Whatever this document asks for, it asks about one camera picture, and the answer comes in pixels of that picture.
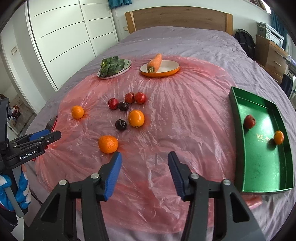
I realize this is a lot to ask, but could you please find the wooden nightstand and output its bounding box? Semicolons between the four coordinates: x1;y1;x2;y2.
255;35;289;82

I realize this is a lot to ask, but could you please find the red apple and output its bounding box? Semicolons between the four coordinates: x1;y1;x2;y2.
245;114;256;129
134;92;147;105

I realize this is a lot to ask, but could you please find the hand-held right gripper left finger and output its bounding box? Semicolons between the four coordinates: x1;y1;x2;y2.
24;152;122;241

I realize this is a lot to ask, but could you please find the carrot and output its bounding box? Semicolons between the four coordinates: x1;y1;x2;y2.
147;53;163;73

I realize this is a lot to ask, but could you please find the orange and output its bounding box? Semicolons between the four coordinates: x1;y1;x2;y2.
98;135;119;154
128;110;145;128
71;105;85;119
273;130;284;145

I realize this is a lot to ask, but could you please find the black cable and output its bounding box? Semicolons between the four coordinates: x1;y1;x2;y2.
29;190;44;205

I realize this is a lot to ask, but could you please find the bok choy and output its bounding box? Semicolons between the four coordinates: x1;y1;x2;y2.
99;56;125;77

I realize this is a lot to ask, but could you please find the pink plastic sheet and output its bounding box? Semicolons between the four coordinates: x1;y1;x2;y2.
35;54;263;234

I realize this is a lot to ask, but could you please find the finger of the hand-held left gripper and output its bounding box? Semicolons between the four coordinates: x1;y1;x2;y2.
10;129;51;145
14;130;62;151

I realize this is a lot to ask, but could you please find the person's left forearm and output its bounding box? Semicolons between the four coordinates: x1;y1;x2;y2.
0;204;20;233

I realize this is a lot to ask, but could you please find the white wardrobe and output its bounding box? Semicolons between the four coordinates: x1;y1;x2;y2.
25;0;119;92

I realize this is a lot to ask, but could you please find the wooden headboard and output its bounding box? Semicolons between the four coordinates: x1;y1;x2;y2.
125;11;233;36

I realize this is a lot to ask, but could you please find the person's left hand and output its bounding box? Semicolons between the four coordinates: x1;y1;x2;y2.
0;165;31;212

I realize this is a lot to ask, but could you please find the white printer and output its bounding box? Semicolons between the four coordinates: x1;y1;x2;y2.
257;22;284;45

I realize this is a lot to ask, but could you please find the black backpack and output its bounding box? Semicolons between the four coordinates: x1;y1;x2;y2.
235;29;256;61

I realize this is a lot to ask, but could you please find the teal curtain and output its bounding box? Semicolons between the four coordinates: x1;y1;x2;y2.
109;0;132;10
270;9;287;50

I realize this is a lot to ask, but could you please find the white plate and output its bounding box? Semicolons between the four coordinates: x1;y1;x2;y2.
97;59;132;80

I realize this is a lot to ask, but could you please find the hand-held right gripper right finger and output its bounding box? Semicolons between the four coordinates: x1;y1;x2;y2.
168;151;266;241

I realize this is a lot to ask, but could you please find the green metal tray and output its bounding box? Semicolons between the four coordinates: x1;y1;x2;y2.
229;86;294;194

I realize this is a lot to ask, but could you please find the lavender bed sheet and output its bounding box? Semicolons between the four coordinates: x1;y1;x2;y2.
23;25;296;241

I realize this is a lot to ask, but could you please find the red apple in tray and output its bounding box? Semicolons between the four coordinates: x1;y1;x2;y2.
245;114;256;129

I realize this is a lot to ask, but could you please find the orange rimmed plate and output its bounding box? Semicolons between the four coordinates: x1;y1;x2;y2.
139;60;180;78

